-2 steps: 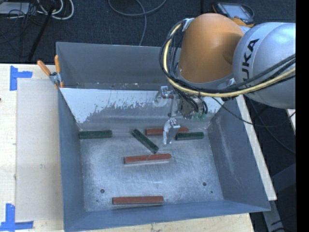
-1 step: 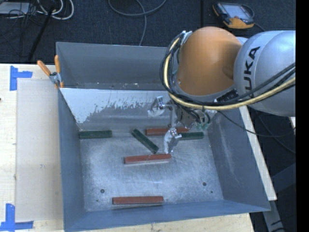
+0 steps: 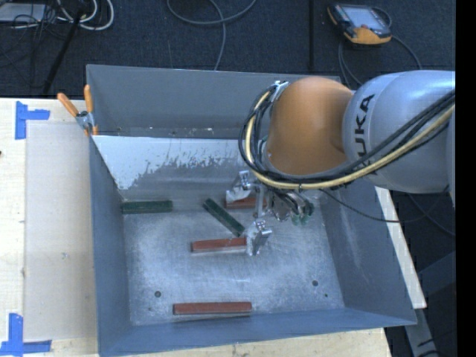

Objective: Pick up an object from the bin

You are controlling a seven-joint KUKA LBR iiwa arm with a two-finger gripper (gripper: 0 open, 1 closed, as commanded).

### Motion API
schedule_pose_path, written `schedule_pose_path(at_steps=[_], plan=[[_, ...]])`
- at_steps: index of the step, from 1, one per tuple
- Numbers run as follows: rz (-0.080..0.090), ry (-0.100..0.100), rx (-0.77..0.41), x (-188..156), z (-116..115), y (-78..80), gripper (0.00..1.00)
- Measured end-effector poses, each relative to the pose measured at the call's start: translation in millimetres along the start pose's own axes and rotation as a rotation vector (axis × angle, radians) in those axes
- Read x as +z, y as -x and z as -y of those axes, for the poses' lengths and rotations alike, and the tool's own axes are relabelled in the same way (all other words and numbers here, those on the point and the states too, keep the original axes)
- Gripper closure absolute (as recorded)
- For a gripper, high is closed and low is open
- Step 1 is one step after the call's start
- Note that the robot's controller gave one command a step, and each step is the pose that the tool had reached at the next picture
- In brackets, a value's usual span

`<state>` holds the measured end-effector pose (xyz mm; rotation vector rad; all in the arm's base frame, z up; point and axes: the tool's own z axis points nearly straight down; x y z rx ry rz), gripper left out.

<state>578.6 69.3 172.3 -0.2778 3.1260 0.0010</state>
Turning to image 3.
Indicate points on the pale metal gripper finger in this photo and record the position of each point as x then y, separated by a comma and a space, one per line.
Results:
241, 184
257, 238

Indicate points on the grey metal bin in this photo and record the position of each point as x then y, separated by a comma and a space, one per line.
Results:
208, 273

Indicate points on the red-brown flat block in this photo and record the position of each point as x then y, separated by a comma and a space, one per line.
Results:
212, 308
217, 244
241, 203

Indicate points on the dark green flat block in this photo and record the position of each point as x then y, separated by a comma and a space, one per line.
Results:
223, 216
147, 206

